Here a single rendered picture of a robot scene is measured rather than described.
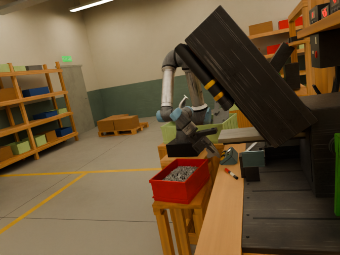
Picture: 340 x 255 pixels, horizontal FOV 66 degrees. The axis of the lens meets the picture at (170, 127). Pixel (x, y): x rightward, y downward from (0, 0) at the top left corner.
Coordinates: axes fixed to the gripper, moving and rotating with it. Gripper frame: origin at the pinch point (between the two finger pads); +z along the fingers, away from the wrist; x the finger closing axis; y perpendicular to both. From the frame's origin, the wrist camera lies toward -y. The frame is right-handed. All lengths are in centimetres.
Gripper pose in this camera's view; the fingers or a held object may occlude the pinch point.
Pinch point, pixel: (219, 155)
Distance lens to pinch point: 149.0
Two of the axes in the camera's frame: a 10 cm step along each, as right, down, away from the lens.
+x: -2.8, 2.5, -9.3
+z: 6.8, 7.3, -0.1
